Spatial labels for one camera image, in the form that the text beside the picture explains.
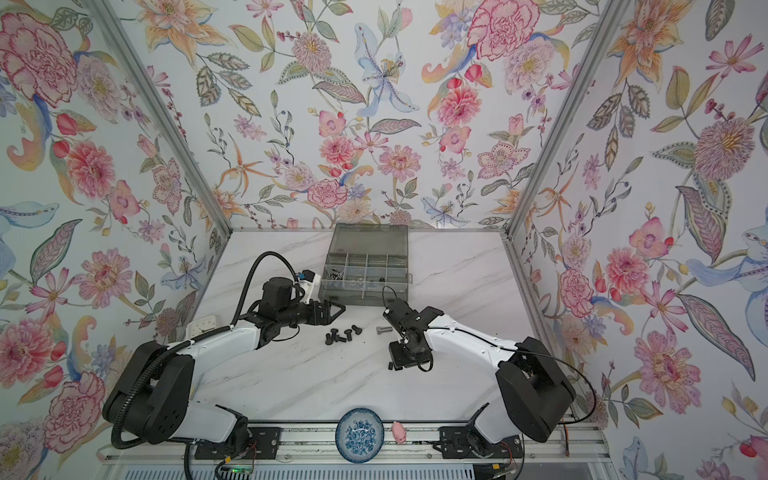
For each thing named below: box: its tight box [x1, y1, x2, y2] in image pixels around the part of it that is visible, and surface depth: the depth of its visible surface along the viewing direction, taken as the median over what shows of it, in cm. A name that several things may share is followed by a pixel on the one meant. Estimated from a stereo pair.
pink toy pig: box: [391, 421, 407, 444], surface depth 76 cm
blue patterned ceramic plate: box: [335, 408, 385, 464], surface depth 76 cm
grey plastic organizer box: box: [318, 224, 413, 307], surface depth 108 cm
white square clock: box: [186, 315, 216, 341], surface depth 94 cm
